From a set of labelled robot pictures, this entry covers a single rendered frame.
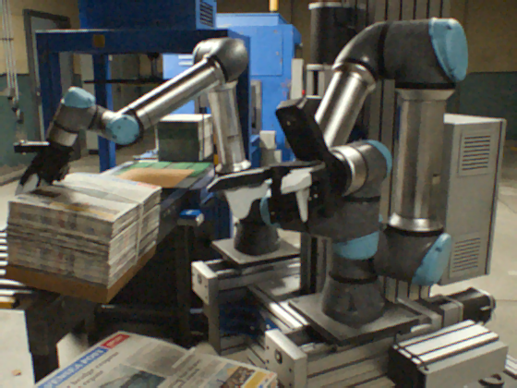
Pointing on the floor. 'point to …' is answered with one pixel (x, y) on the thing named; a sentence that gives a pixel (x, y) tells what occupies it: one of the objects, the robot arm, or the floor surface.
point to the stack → (153, 368)
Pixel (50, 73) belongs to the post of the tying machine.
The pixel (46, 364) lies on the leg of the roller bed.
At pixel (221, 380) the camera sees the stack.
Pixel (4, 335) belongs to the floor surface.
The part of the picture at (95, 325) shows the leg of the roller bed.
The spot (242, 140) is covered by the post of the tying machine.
